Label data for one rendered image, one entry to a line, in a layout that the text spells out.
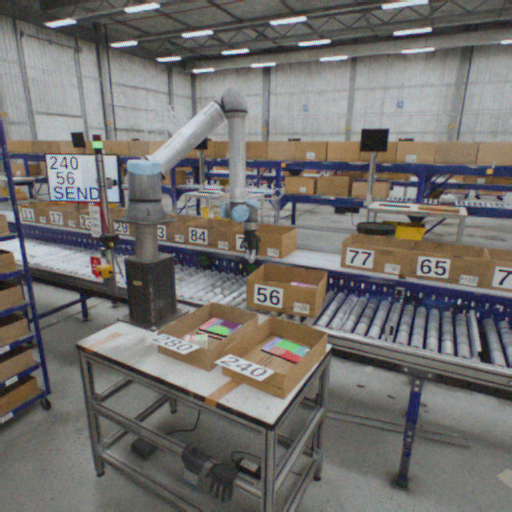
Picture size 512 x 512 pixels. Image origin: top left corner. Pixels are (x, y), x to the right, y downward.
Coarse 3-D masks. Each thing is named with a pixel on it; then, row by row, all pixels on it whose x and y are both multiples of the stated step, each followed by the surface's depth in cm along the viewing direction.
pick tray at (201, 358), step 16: (208, 304) 185; (192, 320) 176; (208, 320) 187; (240, 320) 180; (256, 320) 172; (176, 336) 168; (240, 336) 162; (160, 352) 158; (176, 352) 153; (192, 352) 147; (208, 352) 143; (208, 368) 145
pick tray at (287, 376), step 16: (272, 320) 172; (256, 336) 163; (272, 336) 172; (288, 336) 169; (304, 336) 164; (320, 336) 160; (224, 352) 141; (240, 352) 153; (256, 352) 158; (320, 352) 154; (224, 368) 143; (272, 368) 147; (288, 368) 147; (304, 368) 141; (256, 384) 135; (272, 384) 131; (288, 384) 131
